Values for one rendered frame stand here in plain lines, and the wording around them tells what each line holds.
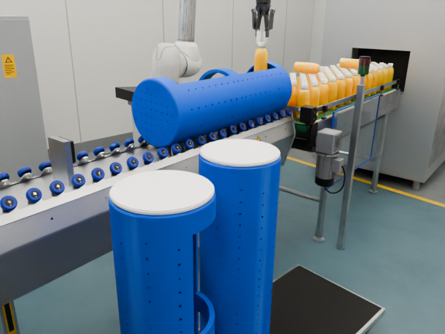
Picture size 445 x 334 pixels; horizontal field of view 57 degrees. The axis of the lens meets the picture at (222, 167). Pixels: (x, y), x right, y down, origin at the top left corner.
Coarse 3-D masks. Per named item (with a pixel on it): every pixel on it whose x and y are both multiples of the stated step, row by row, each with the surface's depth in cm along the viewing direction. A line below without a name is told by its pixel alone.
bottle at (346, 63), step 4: (340, 60) 309; (344, 60) 307; (348, 60) 305; (352, 60) 304; (356, 60) 302; (340, 64) 309; (344, 64) 307; (348, 64) 305; (352, 64) 303; (356, 64) 301; (352, 68) 306; (356, 68) 304
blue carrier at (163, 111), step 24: (216, 72) 192; (264, 72) 206; (144, 96) 167; (168, 96) 158; (192, 96) 164; (216, 96) 174; (240, 96) 187; (264, 96) 202; (288, 96) 221; (144, 120) 171; (168, 120) 162; (192, 120) 164; (216, 120) 177; (240, 120) 196; (168, 144) 166
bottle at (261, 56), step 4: (260, 48) 212; (264, 48) 213; (256, 52) 213; (260, 52) 212; (264, 52) 212; (256, 56) 213; (260, 56) 212; (264, 56) 212; (256, 60) 214; (260, 60) 213; (264, 60) 213; (256, 64) 215; (260, 64) 214; (264, 64) 214; (256, 68) 215; (260, 68) 214; (264, 68) 215
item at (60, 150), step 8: (48, 144) 138; (56, 144) 135; (64, 144) 132; (72, 144) 135; (56, 152) 136; (64, 152) 133; (72, 152) 136; (56, 160) 138; (64, 160) 135; (72, 160) 136; (56, 168) 139; (64, 168) 136; (72, 168) 137; (56, 176) 141; (64, 176) 137
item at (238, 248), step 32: (224, 192) 133; (256, 192) 133; (224, 224) 137; (256, 224) 137; (224, 256) 141; (256, 256) 142; (224, 288) 145; (256, 288) 146; (224, 320) 150; (256, 320) 152
